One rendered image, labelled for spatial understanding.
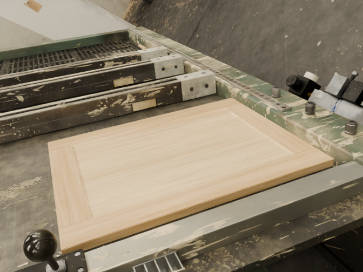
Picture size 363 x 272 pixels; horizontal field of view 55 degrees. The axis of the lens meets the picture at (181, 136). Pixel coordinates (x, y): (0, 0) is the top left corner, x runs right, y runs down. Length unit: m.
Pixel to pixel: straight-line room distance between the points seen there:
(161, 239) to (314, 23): 2.03
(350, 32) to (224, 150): 1.51
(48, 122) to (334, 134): 0.77
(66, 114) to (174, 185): 0.49
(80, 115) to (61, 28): 3.70
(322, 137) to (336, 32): 1.50
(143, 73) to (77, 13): 3.38
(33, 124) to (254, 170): 0.65
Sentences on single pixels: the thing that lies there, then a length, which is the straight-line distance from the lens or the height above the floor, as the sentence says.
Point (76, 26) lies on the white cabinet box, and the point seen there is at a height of 0.83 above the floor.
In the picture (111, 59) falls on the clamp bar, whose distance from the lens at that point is 1.56.
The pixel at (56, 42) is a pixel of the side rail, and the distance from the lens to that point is 2.29.
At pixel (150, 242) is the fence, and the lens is 0.57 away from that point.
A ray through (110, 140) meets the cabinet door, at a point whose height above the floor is 1.22.
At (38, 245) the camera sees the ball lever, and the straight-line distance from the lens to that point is 0.44.
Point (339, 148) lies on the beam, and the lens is 0.79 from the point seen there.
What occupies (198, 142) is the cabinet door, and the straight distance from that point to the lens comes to 0.87.
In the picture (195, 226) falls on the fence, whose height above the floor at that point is 1.19.
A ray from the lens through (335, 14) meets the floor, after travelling 2.36.
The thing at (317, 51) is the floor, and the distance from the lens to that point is 2.28.
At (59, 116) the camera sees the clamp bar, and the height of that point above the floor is 1.33.
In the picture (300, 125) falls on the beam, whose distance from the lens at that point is 0.87.
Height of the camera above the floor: 1.54
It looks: 30 degrees down
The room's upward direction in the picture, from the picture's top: 69 degrees counter-clockwise
